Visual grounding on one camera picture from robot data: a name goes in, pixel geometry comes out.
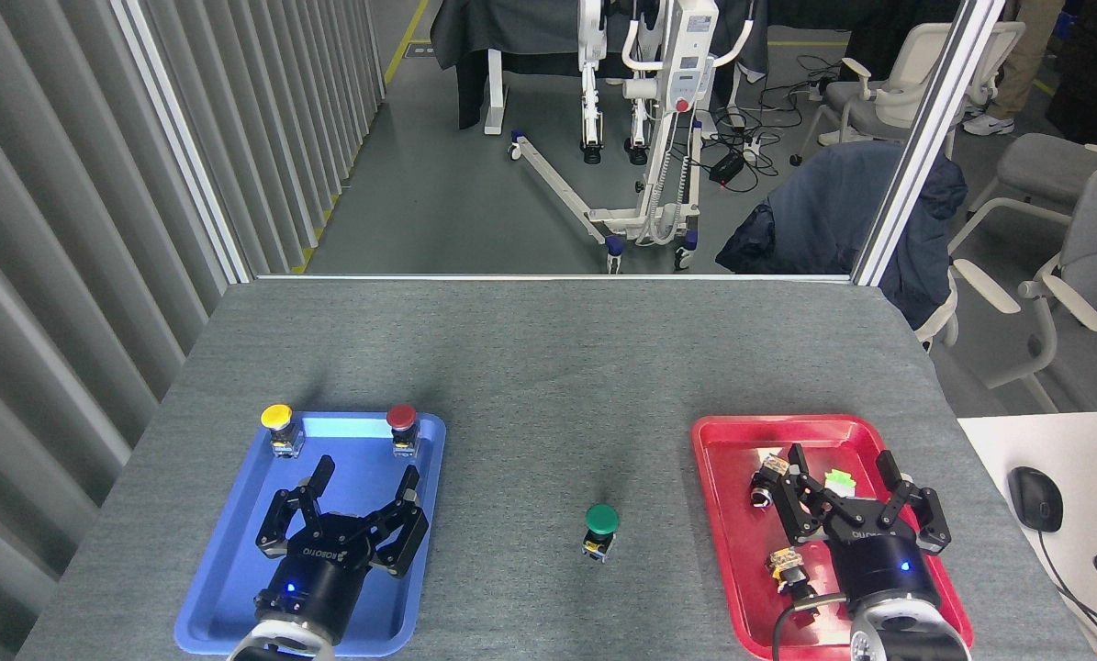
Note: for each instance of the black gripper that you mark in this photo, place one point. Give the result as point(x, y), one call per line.
point(323, 574)
point(878, 565)

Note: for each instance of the green push button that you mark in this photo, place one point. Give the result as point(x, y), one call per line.
point(601, 519)

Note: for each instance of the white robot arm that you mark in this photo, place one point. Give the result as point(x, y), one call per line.
point(282, 645)
point(911, 633)

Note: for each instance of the red push button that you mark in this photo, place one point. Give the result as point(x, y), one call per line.
point(402, 419)

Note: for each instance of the yellow push button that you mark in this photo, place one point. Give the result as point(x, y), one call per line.
point(277, 418)

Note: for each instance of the red plastic tray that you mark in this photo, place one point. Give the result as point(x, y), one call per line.
point(732, 514)

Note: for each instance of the blue plastic tray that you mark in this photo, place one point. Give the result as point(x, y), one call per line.
point(218, 588)

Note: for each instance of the white side table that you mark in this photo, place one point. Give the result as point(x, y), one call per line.
point(998, 441)

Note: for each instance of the black computer mouse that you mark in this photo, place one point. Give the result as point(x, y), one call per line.
point(1035, 498)

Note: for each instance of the white chair under jacket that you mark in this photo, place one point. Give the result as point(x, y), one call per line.
point(943, 317)

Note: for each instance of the dark blue jacket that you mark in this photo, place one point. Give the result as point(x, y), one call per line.
point(823, 211)

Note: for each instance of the black power adapter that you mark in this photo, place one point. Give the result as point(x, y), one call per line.
point(727, 166)

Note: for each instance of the white power strip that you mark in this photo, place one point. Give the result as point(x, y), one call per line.
point(757, 140)

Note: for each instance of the white stand on wheels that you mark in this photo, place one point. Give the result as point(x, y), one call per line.
point(667, 110)

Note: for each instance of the person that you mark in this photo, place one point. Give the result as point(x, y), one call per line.
point(1021, 64)

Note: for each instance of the table with dark cloth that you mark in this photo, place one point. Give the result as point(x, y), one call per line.
point(511, 37)

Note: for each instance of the green white selector switch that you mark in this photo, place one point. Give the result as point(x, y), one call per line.
point(842, 477)

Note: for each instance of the black selector switch yellow body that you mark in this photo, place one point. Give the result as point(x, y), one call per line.
point(765, 482)
point(789, 569)

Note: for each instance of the silver aluminium rail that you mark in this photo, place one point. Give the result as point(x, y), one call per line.
point(548, 276)

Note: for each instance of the silver aluminium post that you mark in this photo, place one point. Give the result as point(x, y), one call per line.
point(924, 138)

